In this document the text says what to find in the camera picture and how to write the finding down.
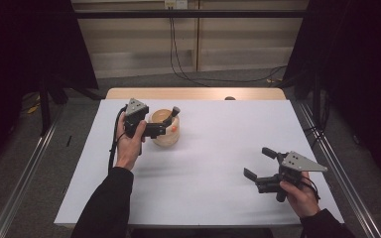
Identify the black hanging cable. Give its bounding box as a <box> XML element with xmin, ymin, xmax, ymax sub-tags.
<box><xmin>172</xmin><ymin>17</ymin><xmax>211</xmax><ymax>87</ymax></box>
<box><xmin>169</xmin><ymin>17</ymin><xmax>289</xmax><ymax>84</ymax></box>

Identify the white table sheet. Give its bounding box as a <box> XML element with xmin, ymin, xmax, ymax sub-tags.
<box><xmin>53</xmin><ymin>98</ymin><xmax>345</xmax><ymax>228</ymax></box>

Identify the black horizontal frame bar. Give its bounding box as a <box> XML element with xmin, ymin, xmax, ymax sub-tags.
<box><xmin>73</xmin><ymin>9</ymin><xmax>309</xmax><ymax>19</ymax></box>

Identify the person's left hand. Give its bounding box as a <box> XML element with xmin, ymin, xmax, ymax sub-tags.
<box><xmin>115</xmin><ymin>112</ymin><xmax>148</xmax><ymax>172</ymax></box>

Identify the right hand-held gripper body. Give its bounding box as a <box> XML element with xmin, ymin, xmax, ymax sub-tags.
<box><xmin>255</xmin><ymin>151</ymin><xmax>328</xmax><ymax>203</ymax></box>

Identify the person's right hand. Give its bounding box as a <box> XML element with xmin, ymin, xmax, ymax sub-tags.
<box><xmin>280</xmin><ymin>172</ymin><xmax>321</xmax><ymax>219</ymax></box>

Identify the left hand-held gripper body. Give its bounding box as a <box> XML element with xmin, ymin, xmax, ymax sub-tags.
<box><xmin>123</xmin><ymin>97</ymin><xmax>168</xmax><ymax>140</ymax></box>

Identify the wooden wall strip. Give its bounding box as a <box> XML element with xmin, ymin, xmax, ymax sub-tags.
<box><xmin>193</xmin><ymin>0</ymin><xmax>201</xmax><ymax>72</ymax></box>

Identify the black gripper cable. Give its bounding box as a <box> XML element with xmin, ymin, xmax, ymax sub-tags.
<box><xmin>299</xmin><ymin>177</ymin><xmax>321</xmax><ymax>203</ymax></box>
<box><xmin>107</xmin><ymin>105</ymin><xmax>128</xmax><ymax>174</ymax></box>

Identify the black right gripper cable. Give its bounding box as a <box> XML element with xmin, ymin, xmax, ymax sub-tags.
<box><xmin>299</xmin><ymin>177</ymin><xmax>321</xmax><ymax>203</ymax></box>

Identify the cream ribbed ceramic cup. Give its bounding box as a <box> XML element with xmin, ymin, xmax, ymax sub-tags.
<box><xmin>148</xmin><ymin>108</ymin><xmax>181</xmax><ymax>149</ymax></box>

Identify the black stand post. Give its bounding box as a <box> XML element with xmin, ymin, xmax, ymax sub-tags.
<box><xmin>39</xmin><ymin>78</ymin><xmax>53</xmax><ymax>137</ymax></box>
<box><xmin>312</xmin><ymin>72</ymin><xmax>321</xmax><ymax>127</ymax></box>

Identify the black curtain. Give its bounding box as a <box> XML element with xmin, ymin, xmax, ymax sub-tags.
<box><xmin>282</xmin><ymin>0</ymin><xmax>381</xmax><ymax>181</ymax></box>
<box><xmin>0</xmin><ymin>0</ymin><xmax>99</xmax><ymax>177</ymax></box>

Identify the aluminium floor rail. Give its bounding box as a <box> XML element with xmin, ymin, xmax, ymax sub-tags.
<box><xmin>297</xmin><ymin>100</ymin><xmax>381</xmax><ymax>238</ymax></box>
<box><xmin>0</xmin><ymin>108</ymin><xmax>64</xmax><ymax>238</ymax></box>

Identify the white wall socket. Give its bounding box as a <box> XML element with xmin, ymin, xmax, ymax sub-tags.
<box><xmin>164</xmin><ymin>0</ymin><xmax>189</xmax><ymax>10</ymax></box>

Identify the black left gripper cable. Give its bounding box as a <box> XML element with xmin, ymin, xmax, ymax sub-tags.
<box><xmin>107</xmin><ymin>105</ymin><xmax>128</xmax><ymax>174</ymax></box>

